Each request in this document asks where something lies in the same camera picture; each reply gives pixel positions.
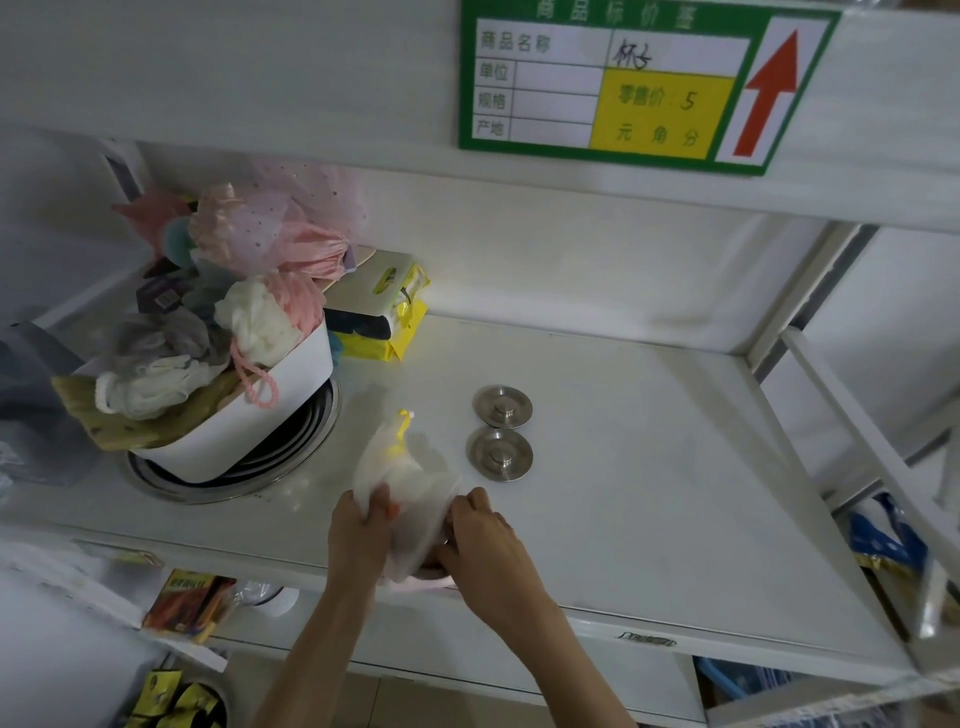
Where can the pink dotted mesh bath sponge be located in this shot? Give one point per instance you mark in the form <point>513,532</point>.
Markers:
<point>255,225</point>

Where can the person's right hand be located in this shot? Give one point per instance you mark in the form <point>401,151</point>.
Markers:
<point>491,562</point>

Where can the person's right thumb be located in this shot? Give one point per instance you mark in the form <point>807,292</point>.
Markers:
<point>448,556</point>

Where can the green price sign red arrow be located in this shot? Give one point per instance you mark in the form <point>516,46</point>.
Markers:
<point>645,82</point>

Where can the blue printed packet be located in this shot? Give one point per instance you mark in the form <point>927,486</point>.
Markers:
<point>885,540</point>

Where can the grey plastic bag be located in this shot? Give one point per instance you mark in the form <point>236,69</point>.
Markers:
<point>37,405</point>

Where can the person's left hand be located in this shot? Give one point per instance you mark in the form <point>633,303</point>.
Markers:
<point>358,541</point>

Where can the person's right forearm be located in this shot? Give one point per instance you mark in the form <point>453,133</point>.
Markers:
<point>577,675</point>

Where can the white plastic bin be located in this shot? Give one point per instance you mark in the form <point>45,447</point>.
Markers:
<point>262,405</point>

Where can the white metal shelf rack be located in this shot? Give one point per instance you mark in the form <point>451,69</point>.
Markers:
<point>637,480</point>

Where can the round steel sink stopper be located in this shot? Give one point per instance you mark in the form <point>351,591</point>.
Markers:
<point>502,407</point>
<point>499,454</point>

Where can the white card cloth packet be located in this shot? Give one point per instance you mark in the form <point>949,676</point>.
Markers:
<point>371,285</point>

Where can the orange printed packet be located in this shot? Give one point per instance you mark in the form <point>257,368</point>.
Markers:
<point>187,604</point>

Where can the white bath sponge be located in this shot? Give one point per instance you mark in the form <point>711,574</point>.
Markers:
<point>157,386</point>

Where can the grey bath sponge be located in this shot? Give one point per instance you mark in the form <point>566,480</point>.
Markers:
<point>161,337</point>

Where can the person's left forearm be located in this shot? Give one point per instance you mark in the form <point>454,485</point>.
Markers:
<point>322,660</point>

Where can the blue plastic basket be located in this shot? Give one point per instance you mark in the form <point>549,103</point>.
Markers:
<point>724,679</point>

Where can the yellow black packets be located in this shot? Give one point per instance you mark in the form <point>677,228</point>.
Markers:
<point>176,701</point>

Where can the olive green cloth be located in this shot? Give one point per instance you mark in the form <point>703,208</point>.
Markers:
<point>120,427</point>

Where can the yellow cloth packet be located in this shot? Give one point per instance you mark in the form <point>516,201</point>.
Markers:
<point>390,337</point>

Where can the teal bath sponge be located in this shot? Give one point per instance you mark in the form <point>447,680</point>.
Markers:
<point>178,244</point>

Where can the person's left thumb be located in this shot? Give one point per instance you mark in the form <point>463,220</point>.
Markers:
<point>379,502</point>

